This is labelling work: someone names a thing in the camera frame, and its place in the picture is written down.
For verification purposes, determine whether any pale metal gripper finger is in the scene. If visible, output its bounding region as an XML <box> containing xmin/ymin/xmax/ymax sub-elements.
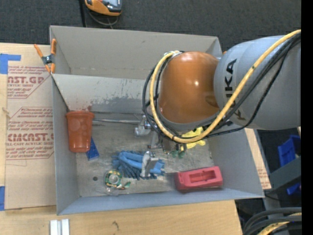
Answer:
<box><xmin>140</xmin><ymin>151</ymin><xmax>151</xmax><ymax>178</ymax></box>
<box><xmin>146</xmin><ymin>157</ymin><xmax>160</xmax><ymax>178</ymax></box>

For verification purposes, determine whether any yellow soft toy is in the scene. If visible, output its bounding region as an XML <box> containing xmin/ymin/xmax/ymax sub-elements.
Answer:
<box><xmin>181</xmin><ymin>127</ymin><xmax>206</xmax><ymax>149</ymax></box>

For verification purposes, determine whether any green tape roll clear dispenser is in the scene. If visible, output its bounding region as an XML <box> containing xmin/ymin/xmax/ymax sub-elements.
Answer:
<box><xmin>103</xmin><ymin>169</ymin><xmax>132</xmax><ymax>196</ymax></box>

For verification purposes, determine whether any red hollow block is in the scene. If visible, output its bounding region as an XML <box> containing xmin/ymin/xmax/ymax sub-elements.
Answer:
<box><xmin>174</xmin><ymin>165</ymin><xmax>224</xmax><ymax>193</ymax></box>

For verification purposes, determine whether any blue flat block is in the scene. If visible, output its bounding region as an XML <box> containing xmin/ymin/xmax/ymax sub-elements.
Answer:
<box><xmin>85</xmin><ymin>137</ymin><xmax>100</xmax><ymax>162</ymax></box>

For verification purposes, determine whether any orange plastic cup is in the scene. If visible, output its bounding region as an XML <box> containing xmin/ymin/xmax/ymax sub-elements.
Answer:
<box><xmin>65</xmin><ymin>110</ymin><xmax>95</xmax><ymax>153</ymax></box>

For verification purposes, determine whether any grey metal bin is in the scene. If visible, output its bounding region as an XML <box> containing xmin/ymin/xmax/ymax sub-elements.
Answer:
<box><xmin>49</xmin><ymin>25</ymin><xmax>265</xmax><ymax>216</ymax></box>

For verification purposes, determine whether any brown cardboard board red print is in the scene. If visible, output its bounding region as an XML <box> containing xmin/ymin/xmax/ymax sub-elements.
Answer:
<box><xmin>0</xmin><ymin>42</ymin><xmax>272</xmax><ymax>212</ymax></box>

